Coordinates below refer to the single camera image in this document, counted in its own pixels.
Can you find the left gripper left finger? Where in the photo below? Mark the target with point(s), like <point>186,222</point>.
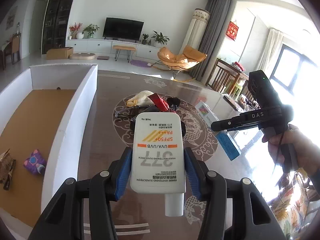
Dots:
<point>63,217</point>

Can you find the silver rhinestone bow clip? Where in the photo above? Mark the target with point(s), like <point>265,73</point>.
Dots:
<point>7,165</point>

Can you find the red foil packet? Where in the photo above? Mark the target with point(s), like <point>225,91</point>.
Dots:
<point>159,102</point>

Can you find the brown cardboard carton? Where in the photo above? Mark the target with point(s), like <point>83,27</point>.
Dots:
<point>59,53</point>

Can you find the white cardboard box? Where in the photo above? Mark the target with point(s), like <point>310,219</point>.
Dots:
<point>46,108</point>

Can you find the white sunscreen bottle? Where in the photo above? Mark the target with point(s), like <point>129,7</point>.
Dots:
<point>158,159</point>

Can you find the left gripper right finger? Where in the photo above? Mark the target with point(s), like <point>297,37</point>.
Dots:
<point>234,209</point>

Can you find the black television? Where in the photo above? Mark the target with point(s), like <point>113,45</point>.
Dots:
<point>120,28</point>

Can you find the wooden dining chair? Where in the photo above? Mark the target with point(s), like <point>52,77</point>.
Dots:
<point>224,77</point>

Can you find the long blue white box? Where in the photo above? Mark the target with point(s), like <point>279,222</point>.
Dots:
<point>225,140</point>

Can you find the orange lounge chair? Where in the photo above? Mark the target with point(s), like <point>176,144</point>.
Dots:
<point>167,61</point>

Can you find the red flower vase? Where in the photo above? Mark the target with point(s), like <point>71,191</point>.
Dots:
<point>73,29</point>

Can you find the cream mesh bag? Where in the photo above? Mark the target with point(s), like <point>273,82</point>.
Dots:
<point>141,99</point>

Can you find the white tv cabinet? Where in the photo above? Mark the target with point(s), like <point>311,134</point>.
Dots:
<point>106,48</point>

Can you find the black odor removing bar box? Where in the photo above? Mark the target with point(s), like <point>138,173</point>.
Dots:
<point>137,110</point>

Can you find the purple toy wand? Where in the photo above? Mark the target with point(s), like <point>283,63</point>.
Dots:
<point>35,164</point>

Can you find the person right hand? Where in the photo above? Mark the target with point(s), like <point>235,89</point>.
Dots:
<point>307,152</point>

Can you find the potted green plant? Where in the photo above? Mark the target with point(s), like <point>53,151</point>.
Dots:
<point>90,30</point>

